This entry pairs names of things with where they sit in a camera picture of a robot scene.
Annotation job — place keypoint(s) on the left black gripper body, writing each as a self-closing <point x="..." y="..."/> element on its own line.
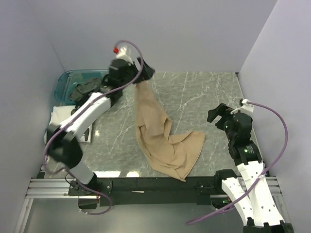
<point x="132" y="71"/>

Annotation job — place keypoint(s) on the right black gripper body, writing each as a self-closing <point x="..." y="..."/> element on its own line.
<point x="229" y="133"/>

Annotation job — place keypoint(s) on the tan t shirt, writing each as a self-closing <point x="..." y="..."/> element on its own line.
<point x="173" y="155"/>

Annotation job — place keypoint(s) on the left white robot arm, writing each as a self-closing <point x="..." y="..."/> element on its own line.
<point x="92" y="99"/>

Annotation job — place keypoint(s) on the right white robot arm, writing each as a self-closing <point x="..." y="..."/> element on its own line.
<point x="255" y="203"/>

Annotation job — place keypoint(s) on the dark grey t shirt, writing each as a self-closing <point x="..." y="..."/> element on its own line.
<point x="82" y="91"/>

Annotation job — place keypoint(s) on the teal plastic bin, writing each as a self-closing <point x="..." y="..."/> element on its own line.
<point x="70" y="79"/>

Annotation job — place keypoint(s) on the white printed t shirt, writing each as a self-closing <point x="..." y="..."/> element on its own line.
<point x="61" y="113"/>

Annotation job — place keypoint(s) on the black base beam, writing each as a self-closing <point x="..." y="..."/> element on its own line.
<point x="140" y="190"/>

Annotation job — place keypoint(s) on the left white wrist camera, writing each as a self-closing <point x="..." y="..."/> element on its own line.
<point x="123" y="53"/>

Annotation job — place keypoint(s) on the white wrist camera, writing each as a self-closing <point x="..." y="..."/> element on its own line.
<point x="123" y="53"/>
<point x="245" y="107"/>

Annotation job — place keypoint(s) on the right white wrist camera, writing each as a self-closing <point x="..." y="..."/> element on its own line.
<point x="245" y="107"/>

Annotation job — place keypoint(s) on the aluminium rail frame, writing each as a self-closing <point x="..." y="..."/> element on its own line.
<point x="58" y="188"/>

